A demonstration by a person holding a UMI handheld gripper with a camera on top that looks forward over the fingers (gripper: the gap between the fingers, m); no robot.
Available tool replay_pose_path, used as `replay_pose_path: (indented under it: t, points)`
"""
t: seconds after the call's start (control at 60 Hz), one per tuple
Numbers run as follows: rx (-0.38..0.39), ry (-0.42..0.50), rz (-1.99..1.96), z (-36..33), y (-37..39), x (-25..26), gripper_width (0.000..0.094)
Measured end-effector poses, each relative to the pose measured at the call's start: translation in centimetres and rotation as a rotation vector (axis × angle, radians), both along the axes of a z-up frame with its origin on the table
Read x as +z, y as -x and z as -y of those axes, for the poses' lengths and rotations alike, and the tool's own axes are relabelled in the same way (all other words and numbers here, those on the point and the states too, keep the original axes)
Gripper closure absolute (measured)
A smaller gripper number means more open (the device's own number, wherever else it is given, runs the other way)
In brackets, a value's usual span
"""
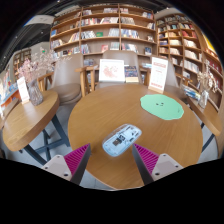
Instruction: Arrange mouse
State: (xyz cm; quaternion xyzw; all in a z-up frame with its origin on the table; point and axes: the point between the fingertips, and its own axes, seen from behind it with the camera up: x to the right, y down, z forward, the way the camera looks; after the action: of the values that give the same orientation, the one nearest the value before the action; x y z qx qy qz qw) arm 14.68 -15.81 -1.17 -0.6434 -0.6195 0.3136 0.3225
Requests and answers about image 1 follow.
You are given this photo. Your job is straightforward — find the round wooden side table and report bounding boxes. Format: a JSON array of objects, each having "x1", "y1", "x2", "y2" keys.
[
  {"x1": 186, "y1": 96, "x2": 224, "y2": 158},
  {"x1": 1, "y1": 89, "x2": 71, "y2": 166}
]

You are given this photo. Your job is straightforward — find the white framed picture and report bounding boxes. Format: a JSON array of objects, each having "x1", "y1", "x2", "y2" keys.
[{"x1": 98, "y1": 58, "x2": 126, "y2": 83}]

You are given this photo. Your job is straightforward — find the wide wooden bookshelf unit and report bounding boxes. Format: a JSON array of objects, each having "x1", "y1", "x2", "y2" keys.
[{"x1": 49, "y1": 3, "x2": 158, "y2": 68}]

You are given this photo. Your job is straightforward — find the distant wooden bookshelf unit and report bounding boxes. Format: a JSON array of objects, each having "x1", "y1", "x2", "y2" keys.
[{"x1": 12, "y1": 48, "x2": 33, "y2": 81}]

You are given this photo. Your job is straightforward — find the green blob-shaped mouse pad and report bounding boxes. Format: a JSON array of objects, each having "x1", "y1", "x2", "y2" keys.
[{"x1": 139, "y1": 94, "x2": 185, "y2": 121}]

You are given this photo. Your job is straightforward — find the glass vase dried flowers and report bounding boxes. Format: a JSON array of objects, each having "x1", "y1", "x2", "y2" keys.
[{"x1": 196, "y1": 59, "x2": 220, "y2": 110}]

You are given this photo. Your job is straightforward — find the small white sign card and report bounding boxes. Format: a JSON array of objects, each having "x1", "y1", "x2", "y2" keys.
[{"x1": 16, "y1": 76, "x2": 31, "y2": 105}]

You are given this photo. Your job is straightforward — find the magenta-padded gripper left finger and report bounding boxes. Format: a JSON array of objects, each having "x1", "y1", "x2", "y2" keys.
[{"x1": 41, "y1": 143, "x2": 92, "y2": 186}]

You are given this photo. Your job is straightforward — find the beige armchair wooden arms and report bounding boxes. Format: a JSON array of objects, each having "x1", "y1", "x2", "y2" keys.
[
  {"x1": 164, "y1": 59, "x2": 188, "y2": 101},
  {"x1": 37, "y1": 53, "x2": 84, "y2": 106},
  {"x1": 75, "y1": 49, "x2": 152, "y2": 98}
]

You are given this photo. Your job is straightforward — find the low book display stand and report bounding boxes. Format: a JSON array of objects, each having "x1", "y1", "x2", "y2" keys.
[{"x1": 0, "y1": 66, "x2": 22, "y2": 113}]

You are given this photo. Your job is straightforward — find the glass vase pink flowers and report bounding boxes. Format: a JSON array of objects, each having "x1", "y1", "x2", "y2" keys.
[{"x1": 18, "y1": 46, "x2": 73, "y2": 107}]

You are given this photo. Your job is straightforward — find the transparent computer mouse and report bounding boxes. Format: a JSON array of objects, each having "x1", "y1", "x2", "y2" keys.
[{"x1": 101, "y1": 123, "x2": 143, "y2": 158}]

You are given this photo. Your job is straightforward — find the white sign card wooden base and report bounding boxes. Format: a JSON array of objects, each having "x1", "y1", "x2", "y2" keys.
[{"x1": 148, "y1": 56, "x2": 169, "y2": 95}]

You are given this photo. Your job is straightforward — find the white ceiling panel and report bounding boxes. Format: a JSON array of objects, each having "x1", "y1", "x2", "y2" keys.
[{"x1": 24, "y1": 14, "x2": 56, "y2": 27}]

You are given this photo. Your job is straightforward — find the stack of colourful books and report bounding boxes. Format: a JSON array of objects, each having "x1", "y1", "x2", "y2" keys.
[{"x1": 181, "y1": 84, "x2": 202, "y2": 102}]

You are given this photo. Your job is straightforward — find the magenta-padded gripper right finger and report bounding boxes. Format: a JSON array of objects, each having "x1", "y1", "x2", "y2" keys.
[{"x1": 131, "y1": 143, "x2": 185, "y2": 186}]

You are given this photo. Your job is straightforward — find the dark cover book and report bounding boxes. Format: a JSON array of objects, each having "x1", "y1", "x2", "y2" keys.
[{"x1": 124, "y1": 65, "x2": 140, "y2": 84}]

